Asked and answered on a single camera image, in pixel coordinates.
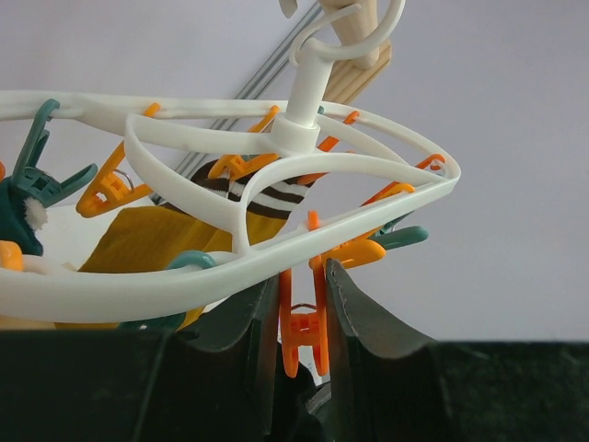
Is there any dark teal sock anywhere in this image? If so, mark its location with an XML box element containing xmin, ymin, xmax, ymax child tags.
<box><xmin>1</xmin><ymin>177</ymin><xmax>43</xmax><ymax>256</ymax></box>

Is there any wooden hanging rack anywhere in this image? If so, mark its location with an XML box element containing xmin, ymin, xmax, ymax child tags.
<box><xmin>319</xmin><ymin>0</ymin><xmax>394</xmax><ymax>105</ymax></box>

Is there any white plastic clip hanger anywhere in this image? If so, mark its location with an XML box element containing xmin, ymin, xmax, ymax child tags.
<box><xmin>1</xmin><ymin>1</ymin><xmax>461</xmax><ymax>323</ymax></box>

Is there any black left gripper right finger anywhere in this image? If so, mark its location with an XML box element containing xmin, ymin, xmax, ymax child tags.
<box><xmin>327</xmin><ymin>261</ymin><xmax>588</xmax><ymax>441</ymax></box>

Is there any orange clothes clip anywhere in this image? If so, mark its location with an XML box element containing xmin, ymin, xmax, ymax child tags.
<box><xmin>75</xmin><ymin>141</ymin><xmax>152</xmax><ymax>218</ymax></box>
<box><xmin>278</xmin><ymin>210</ymin><xmax>331</xmax><ymax>378</ymax></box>

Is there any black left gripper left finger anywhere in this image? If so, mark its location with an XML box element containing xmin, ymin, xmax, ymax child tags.
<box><xmin>1</xmin><ymin>278</ymin><xmax>278</xmax><ymax>441</ymax></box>

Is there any teal clothes clip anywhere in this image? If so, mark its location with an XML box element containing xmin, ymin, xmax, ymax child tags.
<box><xmin>10</xmin><ymin>99</ymin><xmax>98</xmax><ymax>207</ymax></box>

